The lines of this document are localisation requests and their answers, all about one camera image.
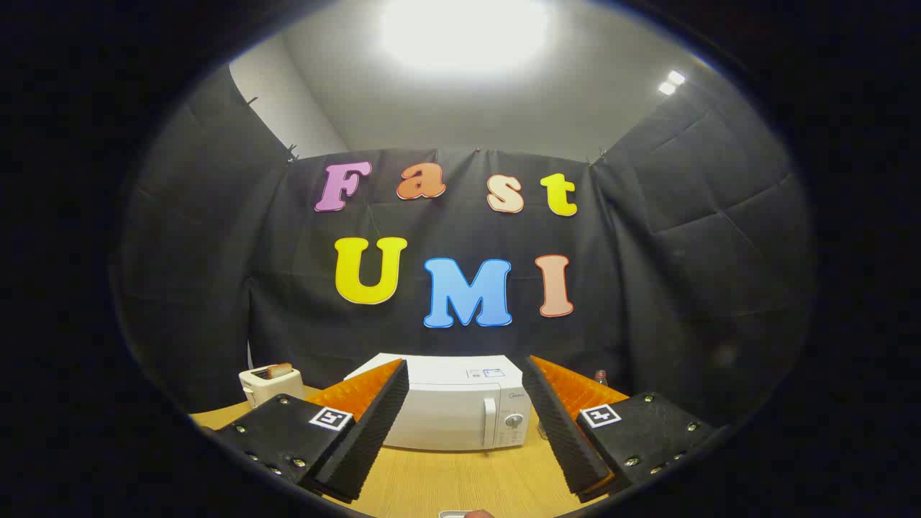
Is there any large ceiling light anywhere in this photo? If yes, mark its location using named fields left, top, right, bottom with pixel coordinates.
left=378, top=0, right=551, bottom=73

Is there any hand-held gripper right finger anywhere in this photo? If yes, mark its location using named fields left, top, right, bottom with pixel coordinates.
left=520, top=355, right=717, bottom=504

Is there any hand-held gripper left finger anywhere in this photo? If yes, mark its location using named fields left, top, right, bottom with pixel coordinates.
left=214, top=358, right=410, bottom=504

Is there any white toaster oven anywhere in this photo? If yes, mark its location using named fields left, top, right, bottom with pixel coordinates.
left=344, top=353, right=542, bottom=453

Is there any white bread toaster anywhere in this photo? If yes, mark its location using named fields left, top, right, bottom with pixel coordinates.
left=239, top=363, right=305, bottom=409

